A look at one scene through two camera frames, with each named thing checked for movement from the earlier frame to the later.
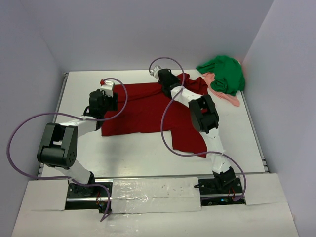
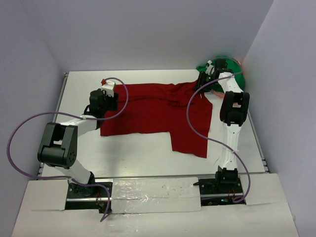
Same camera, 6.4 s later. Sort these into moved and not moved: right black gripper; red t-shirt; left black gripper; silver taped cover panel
Moved: right black gripper
Not moved: red t-shirt; silver taped cover panel; left black gripper
